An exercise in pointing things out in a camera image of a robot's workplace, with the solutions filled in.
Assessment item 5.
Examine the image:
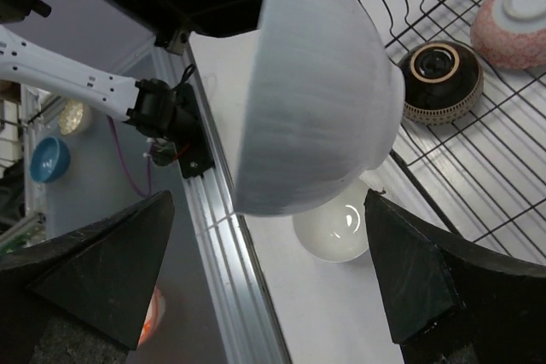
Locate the black white patterned bowl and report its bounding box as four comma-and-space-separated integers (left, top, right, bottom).
470, 0, 545, 69

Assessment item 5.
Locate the aluminium mounting rail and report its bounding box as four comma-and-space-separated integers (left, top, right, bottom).
153, 39, 295, 364

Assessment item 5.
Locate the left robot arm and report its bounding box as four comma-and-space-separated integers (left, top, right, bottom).
1, 0, 262, 178

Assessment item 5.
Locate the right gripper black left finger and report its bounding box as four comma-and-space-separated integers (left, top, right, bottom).
1, 191, 175, 363

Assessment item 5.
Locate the black wire dish rack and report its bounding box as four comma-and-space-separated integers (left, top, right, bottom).
361, 0, 545, 264

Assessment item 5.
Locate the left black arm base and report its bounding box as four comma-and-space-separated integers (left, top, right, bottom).
150, 83, 214, 179

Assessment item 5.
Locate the grey white bowl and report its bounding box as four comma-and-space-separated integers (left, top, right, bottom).
233, 0, 404, 217

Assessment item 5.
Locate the cream textured bowl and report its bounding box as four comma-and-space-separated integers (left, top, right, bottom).
58, 99, 93, 136

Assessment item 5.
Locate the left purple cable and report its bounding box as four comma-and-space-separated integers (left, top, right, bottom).
106, 116, 154, 197

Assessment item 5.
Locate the brown bowl beige inside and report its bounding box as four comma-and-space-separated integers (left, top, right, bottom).
398, 41, 484, 125

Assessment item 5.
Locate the orange white patterned bowl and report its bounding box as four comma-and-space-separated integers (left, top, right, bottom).
138, 286, 166, 346

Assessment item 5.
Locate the blue bowl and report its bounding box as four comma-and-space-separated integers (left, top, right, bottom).
29, 136, 71, 183

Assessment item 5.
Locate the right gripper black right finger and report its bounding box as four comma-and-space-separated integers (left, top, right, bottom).
364, 190, 545, 363

